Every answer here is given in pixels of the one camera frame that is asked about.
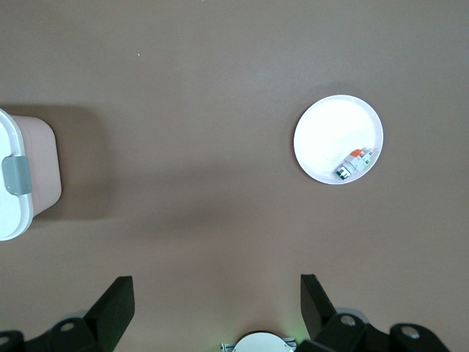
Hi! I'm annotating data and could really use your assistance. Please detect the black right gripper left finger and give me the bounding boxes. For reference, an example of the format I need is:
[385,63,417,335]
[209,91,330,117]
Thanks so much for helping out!
[0,276,136,352]

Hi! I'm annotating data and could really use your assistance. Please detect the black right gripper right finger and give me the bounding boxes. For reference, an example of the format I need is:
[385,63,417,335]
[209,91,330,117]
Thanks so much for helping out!
[298,274,451,352]

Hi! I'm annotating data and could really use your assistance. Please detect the white lidded storage box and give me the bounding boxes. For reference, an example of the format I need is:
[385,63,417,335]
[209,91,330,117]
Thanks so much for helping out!
[0,107,62,242]

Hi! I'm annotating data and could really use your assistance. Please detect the pale pink round plate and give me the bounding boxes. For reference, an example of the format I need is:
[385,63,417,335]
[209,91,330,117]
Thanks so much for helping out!
[292,94,385,186]

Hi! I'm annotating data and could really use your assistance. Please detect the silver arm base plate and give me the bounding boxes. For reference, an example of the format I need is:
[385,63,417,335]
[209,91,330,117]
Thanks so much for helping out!
[219,337,300,352]

